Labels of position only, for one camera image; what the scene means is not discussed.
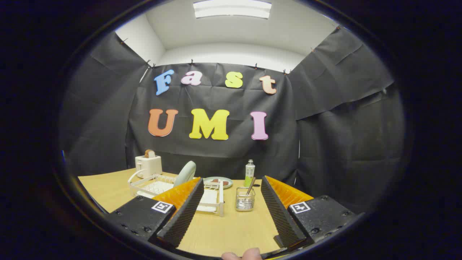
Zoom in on ceiling light panel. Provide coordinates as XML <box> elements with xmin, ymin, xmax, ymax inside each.
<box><xmin>193</xmin><ymin>0</ymin><xmax>272</xmax><ymax>20</ymax></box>

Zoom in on cream white toaster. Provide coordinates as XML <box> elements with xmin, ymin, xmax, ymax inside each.
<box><xmin>135</xmin><ymin>155</ymin><xmax>163</xmax><ymax>178</ymax></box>

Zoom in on white wire dish rack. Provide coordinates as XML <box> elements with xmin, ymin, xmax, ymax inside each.
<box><xmin>128</xmin><ymin>169</ymin><xmax>225</xmax><ymax>217</ymax></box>

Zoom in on wooden handle metal spoon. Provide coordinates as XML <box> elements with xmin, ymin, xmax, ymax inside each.
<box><xmin>241</xmin><ymin>177</ymin><xmax>257</xmax><ymax>208</ymax></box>

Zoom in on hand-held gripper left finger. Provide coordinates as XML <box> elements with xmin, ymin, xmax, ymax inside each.
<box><xmin>105</xmin><ymin>177</ymin><xmax>205</xmax><ymax>250</ymax></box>

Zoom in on green plate with rim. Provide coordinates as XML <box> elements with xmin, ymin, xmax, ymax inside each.
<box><xmin>203</xmin><ymin>177</ymin><xmax>233</xmax><ymax>189</ymax></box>

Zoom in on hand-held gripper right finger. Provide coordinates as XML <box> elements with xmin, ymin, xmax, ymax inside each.
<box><xmin>261</xmin><ymin>175</ymin><xmax>358</xmax><ymax>250</ymax></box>

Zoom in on pale green plate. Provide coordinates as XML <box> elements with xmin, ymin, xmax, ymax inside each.
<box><xmin>174</xmin><ymin>161</ymin><xmax>197</xmax><ymax>187</ymax></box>

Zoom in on green label drink bottle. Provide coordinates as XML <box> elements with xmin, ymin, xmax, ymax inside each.
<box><xmin>244</xmin><ymin>159</ymin><xmax>256</xmax><ymax>187</ymax></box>

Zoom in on metal wire basket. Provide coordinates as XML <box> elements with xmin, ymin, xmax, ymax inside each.
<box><xmin>236</xmin><ymin>187</ymin><xmax>256</xmax><ymax>211</ymax></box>

